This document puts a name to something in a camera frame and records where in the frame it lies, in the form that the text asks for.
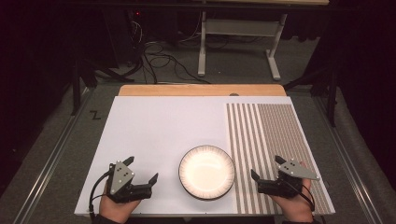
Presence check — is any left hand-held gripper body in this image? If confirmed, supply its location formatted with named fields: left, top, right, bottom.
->
left=106, top=161, right=153, bottom=203

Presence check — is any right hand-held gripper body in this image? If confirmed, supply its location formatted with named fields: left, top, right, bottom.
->
left=257, top=159, right=321, bottom=199

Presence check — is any person's left hand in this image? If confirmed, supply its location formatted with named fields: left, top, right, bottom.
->
left=99, top=183, right=142, bottom=224

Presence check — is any person's right hand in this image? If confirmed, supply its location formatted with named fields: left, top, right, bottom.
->
left=269, top=178, right=314, bottom=224

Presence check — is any white board with striped section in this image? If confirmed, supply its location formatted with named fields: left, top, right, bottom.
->
left=74, top=95, right=336, bottom=217

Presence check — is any black metal stand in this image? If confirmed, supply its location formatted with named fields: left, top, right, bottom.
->
left=283, top=62, right=339, bottom=128
left=70, top=58, right=135, bottom=117

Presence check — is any black equipment with red light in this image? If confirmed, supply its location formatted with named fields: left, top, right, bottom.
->
left=124, top=8, right=148, bottom=64

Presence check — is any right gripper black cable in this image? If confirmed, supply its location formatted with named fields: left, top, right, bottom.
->
left=288, top=179, right=316, bottom=213

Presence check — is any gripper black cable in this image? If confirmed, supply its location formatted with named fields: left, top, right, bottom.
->
left=288, top=179, right=316, bottom=213
left=88, top=170, right=114, bottom=219

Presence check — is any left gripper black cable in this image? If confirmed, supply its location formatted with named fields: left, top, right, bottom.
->
left=88, top=170, right=114, bottom=219

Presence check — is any aluminium floor rail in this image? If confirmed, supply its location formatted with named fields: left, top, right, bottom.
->
left=312, top=96, right=386, bottom=224
left=12, top=88, right=95, bottom=224

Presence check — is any long black floor cable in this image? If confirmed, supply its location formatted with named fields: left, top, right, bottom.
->
left=142, top=53, right=211, bottom=85

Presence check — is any looped black floor cable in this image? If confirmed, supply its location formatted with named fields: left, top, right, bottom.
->
left=143, top=41, right=173, bottom=70

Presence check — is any white metal table frame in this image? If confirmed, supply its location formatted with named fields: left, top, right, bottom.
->
left=192, top=0, right=331, bottom=81

